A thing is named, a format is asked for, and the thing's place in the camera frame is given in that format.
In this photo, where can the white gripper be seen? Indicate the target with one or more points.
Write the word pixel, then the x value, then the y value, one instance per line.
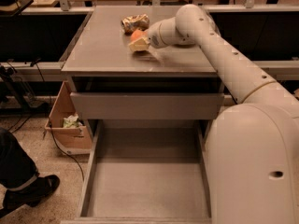
pixel 153 36

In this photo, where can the orange fruit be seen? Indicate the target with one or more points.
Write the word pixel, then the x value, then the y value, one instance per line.
pixel 138 35

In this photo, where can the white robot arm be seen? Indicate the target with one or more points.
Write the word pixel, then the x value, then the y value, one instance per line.
pixel 251 146

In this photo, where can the grey drawer cabinet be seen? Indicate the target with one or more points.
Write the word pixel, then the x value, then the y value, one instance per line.
pixel 101 62

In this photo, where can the closed grey upper drawer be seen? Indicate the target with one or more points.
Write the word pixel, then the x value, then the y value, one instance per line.
pixel 150 106

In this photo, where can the open grey middle drawer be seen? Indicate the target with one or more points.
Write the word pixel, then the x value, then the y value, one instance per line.
pixel 145 174

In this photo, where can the crumpled green white wrapper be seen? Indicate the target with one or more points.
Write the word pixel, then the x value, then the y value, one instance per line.
pixel 71 122

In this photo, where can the cardboard box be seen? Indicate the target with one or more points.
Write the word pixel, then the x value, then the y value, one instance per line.
pixel 69 133

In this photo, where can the black equipment stand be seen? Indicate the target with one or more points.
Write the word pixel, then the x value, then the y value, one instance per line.
pixel 21 91

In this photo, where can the person's dark trouser leg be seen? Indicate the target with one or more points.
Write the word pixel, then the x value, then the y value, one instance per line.
pixel 17 169

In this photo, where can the black shoe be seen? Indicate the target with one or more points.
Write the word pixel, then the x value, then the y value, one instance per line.
pixel 32 195

